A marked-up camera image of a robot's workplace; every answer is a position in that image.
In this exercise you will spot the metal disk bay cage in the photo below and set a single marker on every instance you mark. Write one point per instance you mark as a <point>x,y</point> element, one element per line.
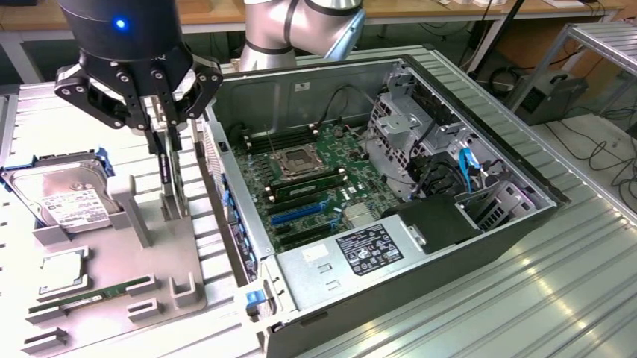
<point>403,127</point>

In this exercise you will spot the installed green RAM stick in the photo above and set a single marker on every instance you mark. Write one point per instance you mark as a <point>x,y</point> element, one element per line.
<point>309,189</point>

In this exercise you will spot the silver CPU chip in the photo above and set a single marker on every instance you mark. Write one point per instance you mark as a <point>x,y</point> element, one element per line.
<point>60,272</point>

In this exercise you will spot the silver power supply unit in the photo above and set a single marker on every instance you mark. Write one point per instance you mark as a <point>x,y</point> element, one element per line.
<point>349,261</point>

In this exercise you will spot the black equipment box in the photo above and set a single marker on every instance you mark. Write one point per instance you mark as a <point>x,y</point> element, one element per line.
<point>552,97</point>

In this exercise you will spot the blue case latch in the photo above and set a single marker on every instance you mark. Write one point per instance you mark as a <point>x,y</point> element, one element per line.
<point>255,299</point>

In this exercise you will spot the green motherboard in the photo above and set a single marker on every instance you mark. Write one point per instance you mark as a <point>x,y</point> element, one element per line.
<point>349,160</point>

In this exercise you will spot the black expansion slot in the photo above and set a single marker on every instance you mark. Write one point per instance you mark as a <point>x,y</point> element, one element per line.
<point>303,236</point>

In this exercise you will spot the blue expansion slot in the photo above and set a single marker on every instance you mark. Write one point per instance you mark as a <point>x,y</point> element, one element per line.
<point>294,215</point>

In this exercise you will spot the aluminium frame table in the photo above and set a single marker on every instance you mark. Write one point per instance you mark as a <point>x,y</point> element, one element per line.
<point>597,44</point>

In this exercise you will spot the grey plastic parts rack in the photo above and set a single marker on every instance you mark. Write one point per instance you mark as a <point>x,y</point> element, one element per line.
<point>119,261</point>

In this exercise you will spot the CPU socket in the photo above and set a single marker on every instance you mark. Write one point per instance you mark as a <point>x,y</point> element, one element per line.
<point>297,161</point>

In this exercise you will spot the silver chipset heatsink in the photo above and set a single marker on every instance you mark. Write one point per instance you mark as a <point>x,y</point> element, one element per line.
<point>361,216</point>

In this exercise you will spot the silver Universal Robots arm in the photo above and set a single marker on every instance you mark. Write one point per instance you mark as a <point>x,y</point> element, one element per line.
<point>269,30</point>

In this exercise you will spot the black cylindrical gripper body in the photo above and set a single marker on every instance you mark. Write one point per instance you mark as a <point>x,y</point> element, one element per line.
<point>124,33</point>

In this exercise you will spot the hard disk with blue caddy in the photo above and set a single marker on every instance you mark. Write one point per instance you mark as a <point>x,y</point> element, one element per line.
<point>64,190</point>

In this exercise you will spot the wooden desk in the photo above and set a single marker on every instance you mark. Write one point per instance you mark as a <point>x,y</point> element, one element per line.
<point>447,11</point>

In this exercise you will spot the black open PC case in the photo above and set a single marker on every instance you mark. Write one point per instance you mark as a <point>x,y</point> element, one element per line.
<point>497,149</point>

